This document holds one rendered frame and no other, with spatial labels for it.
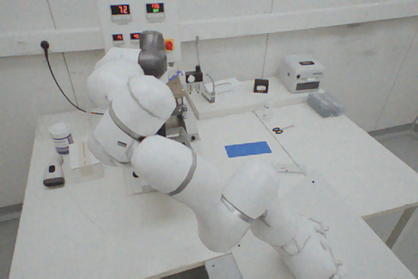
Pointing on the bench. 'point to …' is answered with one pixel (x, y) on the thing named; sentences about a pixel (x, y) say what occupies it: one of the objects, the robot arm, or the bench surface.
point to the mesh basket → (67, 116)
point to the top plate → (176, 86)
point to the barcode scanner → (54, 172)
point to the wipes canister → (61, 138)
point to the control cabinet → (118, 24)
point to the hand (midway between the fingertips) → (160, 129)
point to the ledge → (247, 102)
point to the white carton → (222, 89)
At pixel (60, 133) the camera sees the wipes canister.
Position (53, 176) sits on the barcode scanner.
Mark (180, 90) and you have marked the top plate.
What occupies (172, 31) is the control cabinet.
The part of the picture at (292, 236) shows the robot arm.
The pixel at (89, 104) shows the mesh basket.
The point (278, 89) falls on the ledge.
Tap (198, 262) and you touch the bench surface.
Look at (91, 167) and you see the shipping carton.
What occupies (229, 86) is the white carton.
